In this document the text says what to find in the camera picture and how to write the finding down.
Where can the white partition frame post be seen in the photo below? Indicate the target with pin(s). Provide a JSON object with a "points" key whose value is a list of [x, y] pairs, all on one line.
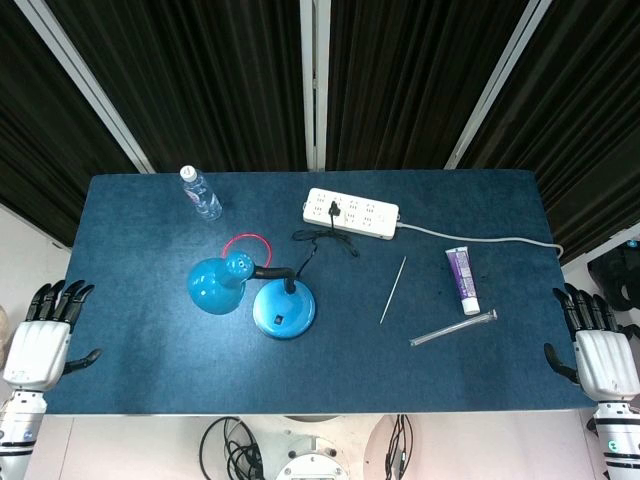
{"points": [[495, 85], [87, 85], [315, 85]]}

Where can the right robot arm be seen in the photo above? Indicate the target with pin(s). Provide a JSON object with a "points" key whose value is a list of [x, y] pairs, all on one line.
{"points": [[617, 435]]}

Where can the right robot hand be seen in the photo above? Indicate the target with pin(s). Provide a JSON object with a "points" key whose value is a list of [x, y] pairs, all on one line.
{"points": [[602, 357]]}

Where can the clear glass test tube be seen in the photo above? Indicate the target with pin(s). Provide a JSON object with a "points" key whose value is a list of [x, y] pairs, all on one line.
{"points": [[452, 328]]}

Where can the thin white stick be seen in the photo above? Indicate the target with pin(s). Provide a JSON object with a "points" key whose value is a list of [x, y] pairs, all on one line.
{"points": [[393, 290]]}

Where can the black object on floor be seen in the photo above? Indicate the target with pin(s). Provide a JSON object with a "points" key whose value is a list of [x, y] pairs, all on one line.
{"points": [[615, 280]]}

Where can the blue desk lamp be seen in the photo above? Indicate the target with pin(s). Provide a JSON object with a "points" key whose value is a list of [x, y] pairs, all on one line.
{"points": [[250, 292]]}

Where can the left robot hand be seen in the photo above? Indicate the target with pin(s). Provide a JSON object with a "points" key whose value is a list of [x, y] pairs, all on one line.
{"points": [[35, 345]]}

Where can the white power strip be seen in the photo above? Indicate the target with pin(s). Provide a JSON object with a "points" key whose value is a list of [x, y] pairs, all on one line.
{"points": [[350, 212]]}

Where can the clear plastic water bottle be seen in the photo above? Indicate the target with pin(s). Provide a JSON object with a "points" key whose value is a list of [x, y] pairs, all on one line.
{"points": [[201, 194]]}

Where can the blue table cloth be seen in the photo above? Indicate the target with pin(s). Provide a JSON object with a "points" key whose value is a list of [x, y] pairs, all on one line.
{"points": [[320, 350]]}

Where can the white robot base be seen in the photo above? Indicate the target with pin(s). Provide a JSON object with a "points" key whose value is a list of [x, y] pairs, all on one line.
{"points": [[310, 450]]}

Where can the purple white toothpaste tube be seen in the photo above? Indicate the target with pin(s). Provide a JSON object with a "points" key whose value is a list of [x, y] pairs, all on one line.
{"points": [[463, 280]]}

